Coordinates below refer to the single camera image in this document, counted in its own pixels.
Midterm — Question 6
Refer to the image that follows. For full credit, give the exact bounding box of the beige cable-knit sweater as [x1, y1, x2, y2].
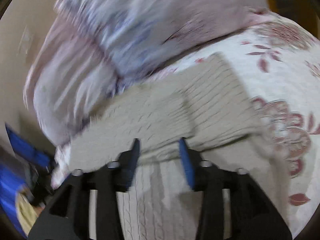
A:
[56, 53, 281, 239]

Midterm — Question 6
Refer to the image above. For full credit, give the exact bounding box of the white floral bedspread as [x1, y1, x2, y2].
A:
[154, 11, 319, 237]

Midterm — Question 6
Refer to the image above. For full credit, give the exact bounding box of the pink floral pillow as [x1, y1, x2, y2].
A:
[22, 0, 271, 145]

